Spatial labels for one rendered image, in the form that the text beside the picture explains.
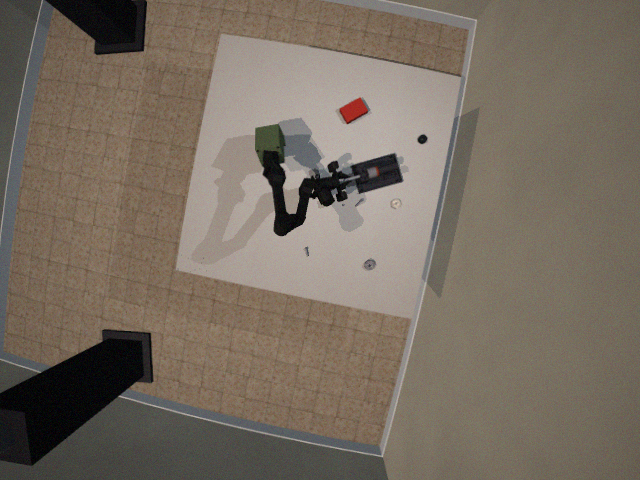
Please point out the red rectangular block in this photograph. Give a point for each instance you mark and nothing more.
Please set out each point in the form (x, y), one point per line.
(353, 110)

